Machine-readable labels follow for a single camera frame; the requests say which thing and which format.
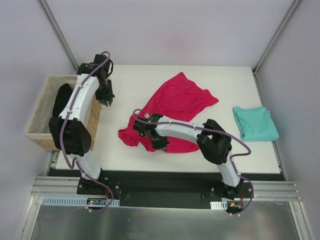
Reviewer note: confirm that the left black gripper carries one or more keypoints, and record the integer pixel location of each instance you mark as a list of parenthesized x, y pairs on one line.
[(105, 95)]

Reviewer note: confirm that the left white cable duct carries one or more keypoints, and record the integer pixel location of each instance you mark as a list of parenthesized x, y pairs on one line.
[(67, 201)]

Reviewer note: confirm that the right rear aluminium post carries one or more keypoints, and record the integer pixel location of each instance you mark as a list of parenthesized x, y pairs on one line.
[(277, 34)]

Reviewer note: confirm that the pink t shirt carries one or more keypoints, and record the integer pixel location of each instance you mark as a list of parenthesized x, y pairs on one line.
[(178, 98)]

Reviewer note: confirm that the white cable duct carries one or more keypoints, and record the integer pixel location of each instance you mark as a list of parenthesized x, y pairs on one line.
[(67, 201), (219, 205)]

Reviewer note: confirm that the aluminium rail frame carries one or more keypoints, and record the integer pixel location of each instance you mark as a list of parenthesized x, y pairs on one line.
[(274, 212)]

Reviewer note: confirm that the wicker laundry basket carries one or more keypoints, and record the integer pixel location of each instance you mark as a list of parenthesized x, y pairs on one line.
[(38, 126)]

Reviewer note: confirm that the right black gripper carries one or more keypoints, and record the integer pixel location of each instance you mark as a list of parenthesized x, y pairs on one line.
[(160, 142)]

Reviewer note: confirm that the left rear aluminium post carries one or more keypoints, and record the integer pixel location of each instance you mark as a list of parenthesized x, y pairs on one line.
[(44, 5)]

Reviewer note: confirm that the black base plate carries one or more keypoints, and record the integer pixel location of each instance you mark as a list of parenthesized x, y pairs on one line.
[(152, 189)]

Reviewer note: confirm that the aluminium post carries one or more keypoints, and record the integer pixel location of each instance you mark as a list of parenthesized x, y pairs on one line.
[(44, 5), (277, 34)]

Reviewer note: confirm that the right white cable duct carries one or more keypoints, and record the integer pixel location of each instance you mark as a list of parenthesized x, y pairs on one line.
[(219, 205)]

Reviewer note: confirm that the folded teal t shirt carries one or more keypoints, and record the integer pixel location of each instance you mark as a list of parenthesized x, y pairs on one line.
[(255, 124)]

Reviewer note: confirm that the black t shirt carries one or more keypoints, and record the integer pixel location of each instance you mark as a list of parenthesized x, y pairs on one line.
[(61, 100)]

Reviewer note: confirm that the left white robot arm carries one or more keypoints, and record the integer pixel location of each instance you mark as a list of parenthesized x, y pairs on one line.
[(68, 130)]

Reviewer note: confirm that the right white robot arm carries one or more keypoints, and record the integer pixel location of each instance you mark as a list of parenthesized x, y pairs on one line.
[(213, 142)]

